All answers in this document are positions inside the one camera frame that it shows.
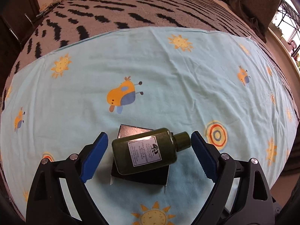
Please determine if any black box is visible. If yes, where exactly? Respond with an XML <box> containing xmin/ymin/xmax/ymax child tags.
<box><xmin>110</xmin><ymin>124</ymin><xmax>170</xmax><ymax>189</ymax></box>

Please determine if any dark green bottle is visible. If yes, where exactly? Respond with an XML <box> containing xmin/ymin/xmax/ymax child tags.
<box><xmin>112</xmin><ymin>128</ymin><xmax>191</xmax><ymax>174</ymax></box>

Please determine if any light blue cartoon bedsheet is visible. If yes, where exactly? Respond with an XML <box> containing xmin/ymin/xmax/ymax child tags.
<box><xmin>1</xmin><ymin>27</ymin><xmax>299</xmax><ymax>224</ymax></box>

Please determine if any grey black patterned blanket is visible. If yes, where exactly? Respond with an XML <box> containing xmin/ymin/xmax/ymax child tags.
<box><xmin>1</xmin><ymin>0</ymin><xmax>299</xmax><ymax>105</ymax></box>

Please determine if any dark wooden cabinet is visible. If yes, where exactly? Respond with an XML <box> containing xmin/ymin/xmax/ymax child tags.
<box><xmin>1</xmin><ymin>0</ymin><xmax>40</xmax><ymax>59</ymax></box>

